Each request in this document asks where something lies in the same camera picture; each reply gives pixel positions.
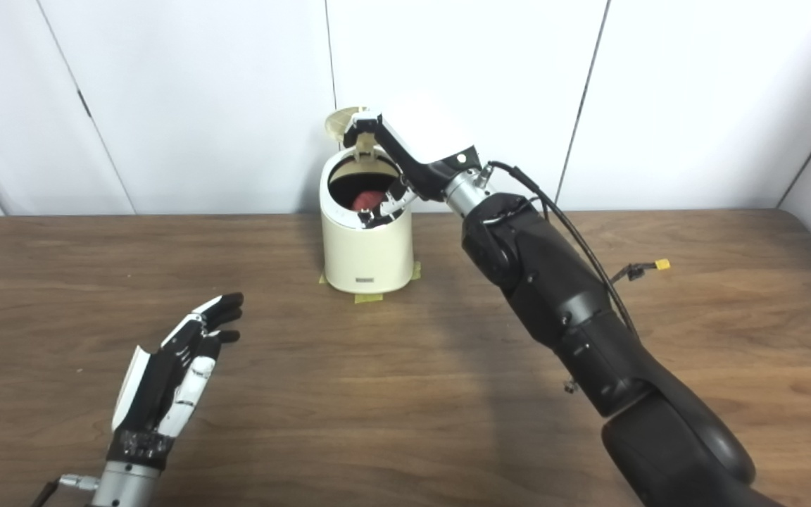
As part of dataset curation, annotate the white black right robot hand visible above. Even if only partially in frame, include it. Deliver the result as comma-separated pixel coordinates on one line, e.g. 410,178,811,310
344,99,484,227

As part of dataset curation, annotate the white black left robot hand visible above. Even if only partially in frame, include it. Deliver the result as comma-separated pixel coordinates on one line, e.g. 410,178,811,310
110,292,244,471

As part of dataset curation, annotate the cream-colored bin body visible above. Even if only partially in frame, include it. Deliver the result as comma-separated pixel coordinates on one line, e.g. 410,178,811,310
320,146,415,294

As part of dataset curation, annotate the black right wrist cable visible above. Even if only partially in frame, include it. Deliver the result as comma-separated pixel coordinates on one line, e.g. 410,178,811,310
486,161,640,339

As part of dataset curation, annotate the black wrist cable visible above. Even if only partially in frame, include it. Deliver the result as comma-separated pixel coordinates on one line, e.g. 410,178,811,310
486,161,640,339
29,475,101,507

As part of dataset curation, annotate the round cream bin lid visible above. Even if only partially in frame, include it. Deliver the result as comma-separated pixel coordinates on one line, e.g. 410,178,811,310
325,107,378,166

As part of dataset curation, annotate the thin cable with yellow connector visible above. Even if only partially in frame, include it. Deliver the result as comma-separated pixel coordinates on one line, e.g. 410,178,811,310
610,259,672,284

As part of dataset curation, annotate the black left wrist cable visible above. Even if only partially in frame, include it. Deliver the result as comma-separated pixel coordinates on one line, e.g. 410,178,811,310
29,475,101,507

